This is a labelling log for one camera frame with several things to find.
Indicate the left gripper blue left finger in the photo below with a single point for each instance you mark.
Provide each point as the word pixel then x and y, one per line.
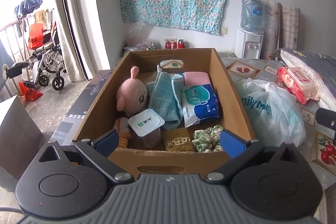
pixel 96 153

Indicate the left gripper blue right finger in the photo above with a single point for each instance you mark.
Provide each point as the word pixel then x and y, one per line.
pixel 241 152

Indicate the pink plush toy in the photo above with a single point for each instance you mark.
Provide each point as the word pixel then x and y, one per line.
pixel 131 98

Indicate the teal checked towel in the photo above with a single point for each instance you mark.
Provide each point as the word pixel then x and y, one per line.
pixel 166 98

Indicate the green white scrunchie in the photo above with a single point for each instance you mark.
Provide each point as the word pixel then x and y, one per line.
pixel 208 140

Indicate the dark printed appliance box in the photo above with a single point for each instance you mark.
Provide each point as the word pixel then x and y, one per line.
pixel 65 132

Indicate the wet wipes pack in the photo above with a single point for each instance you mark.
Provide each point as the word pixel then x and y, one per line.
pixel 298 84

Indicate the white plastic bag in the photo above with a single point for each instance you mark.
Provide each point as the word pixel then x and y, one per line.
pixel 273 112

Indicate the grey quilt with yellow flowers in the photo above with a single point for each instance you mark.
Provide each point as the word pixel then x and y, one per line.
pixel 319 68

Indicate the yogurt cup white lid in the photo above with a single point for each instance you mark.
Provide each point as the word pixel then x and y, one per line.
pixel 147 126

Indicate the blue tissue pack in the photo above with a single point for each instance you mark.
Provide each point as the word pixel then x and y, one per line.
pixel 199 104

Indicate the gold small box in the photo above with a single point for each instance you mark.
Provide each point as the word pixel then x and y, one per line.
pixel 178 140

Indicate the brown cardboard box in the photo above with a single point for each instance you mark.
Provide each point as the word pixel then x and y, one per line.
pixel 136 158

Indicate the patterned floor mat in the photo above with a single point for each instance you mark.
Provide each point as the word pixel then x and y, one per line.
pixel 318 148

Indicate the beige curtain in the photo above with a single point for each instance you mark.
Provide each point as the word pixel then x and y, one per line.
pixel 81 38

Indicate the pink folded cloth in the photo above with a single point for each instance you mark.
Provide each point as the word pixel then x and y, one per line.
pixel 196 78

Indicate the wheelchair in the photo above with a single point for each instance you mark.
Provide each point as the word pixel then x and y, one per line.
pixel 45 62

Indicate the white water dispenser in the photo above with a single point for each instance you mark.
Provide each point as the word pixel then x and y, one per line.
pixel 248 44

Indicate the rolled checked mat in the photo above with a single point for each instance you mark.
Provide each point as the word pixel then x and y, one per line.
pixel 290 19

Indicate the clear plastic bag pile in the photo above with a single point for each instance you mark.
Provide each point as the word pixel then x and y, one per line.
pixel 134 40

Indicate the rolled floral mat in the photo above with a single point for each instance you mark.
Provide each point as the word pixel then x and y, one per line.
pixel 271 30

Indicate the red plastic bag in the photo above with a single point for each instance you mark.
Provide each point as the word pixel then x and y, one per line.
pixel 36 36

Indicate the red white carton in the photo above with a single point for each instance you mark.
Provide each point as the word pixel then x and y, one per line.
pixel 171 43

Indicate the blue water jug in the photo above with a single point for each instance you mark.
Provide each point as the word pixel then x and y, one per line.
pixel 251 15

